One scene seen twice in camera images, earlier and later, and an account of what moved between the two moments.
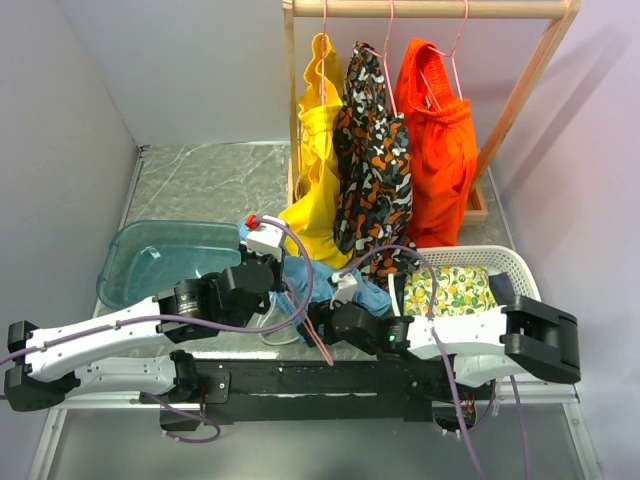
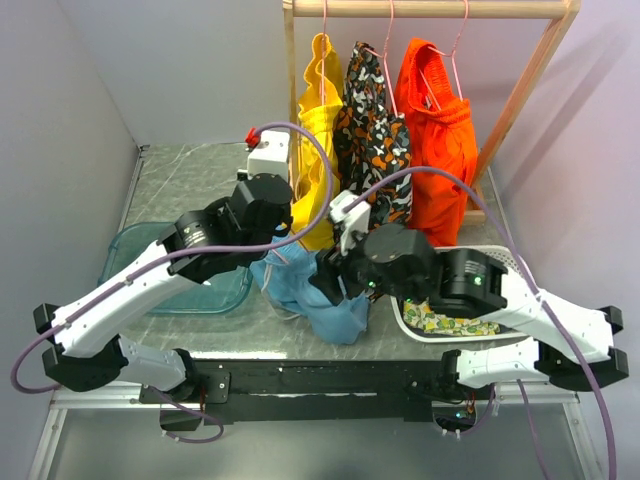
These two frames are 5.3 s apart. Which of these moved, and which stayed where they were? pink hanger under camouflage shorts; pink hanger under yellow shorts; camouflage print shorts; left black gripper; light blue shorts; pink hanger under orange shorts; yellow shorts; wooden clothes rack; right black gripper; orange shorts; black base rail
Moved: light blue shorts; left black gripper; right black gripper
Stayed: pink hanger under yellow shorts; orange shorts; camouflage print shorts; yellow shorts; pink hanger under orange shorts; wooden clothes rack; black base rail; pink hanger under camouflage shorts
